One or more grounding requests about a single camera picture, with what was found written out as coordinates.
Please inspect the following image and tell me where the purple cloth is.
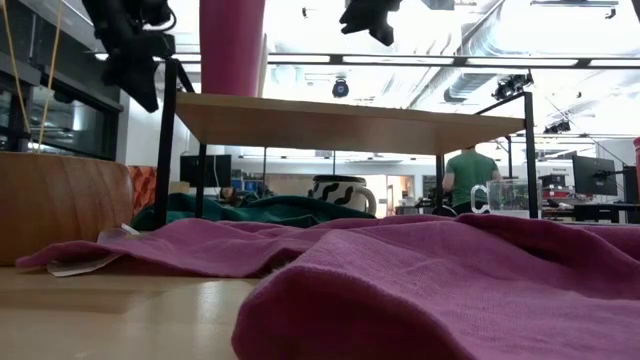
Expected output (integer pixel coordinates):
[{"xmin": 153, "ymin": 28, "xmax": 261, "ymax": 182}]
[{"xmin": 15, "ymin": 213, "xmax": 640, "ymax": 360}]

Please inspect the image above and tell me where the clear glass mug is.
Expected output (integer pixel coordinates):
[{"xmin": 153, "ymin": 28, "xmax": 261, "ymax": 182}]
[{"xmin": 469, "ymin": 178, "xmax": 544, "ymax": 220}]

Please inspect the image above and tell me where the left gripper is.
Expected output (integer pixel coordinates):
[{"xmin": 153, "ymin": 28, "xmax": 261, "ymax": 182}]
[{"xmin": 82, "ymin": 0, "xmax": 176, "ymax": 114}]

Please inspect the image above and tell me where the wooden cup with handle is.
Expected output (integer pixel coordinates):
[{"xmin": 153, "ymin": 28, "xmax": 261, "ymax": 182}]
[{"xmin": 0, "ymin": 152, "xmax": 134, "ymax": 266}]

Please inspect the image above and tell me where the green cloth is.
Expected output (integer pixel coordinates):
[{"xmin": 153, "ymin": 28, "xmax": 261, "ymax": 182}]
[{"xmin": 130, "ymin": 193, "xmax": 376, "ymax": 231}]

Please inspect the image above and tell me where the magenta plastic cup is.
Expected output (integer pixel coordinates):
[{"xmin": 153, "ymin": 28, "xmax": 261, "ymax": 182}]
[{"xmin": 199, "ymin": 0, "xmax": 267, "ymax": 98}]

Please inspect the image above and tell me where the thin yellow cord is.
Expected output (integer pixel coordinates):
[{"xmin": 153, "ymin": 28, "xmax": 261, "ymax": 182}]
[
  {"xmin": 37, "ymin": 0, "xmax": 65, "ymax": 151},
  {"xmin": 1, "ymin": 0, "xmax": 26, "ymax": 151}
]

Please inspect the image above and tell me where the person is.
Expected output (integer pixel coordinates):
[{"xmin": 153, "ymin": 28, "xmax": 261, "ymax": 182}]
[{"xmin": 442, "ymin": 145, "xmax": 503, "ymax": 215}]

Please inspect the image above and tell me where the wooden shelf with black frame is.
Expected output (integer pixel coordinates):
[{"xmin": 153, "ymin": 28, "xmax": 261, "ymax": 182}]
[{"xmin": 154, "ymin": 57, "xmax": 540, "ymax": 229}]

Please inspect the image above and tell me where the orange patterned glass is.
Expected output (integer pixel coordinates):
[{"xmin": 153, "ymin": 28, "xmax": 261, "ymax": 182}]
[{"xmin": 127, "ymin": 165, "xmax": 159, "ymax": 217}]

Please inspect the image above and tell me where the white mug with black squiggles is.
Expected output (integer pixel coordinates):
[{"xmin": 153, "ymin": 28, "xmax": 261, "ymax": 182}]
[{"xmin": 307, "ymin": 174, "xmax": 377, "ymax": 217}]

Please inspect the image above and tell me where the black computer monitor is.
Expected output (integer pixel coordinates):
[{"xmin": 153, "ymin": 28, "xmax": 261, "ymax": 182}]
[
  {"xmin": 622, "ymin": 165, "xmax": 640, "ymax": 205},
  {"xmin": 572, "ymin": 155, "xmax": 619, "ymax": 197},
  {"xmin": 179, "ymin": 154, "xmax": 233, "ymax": 189}
]

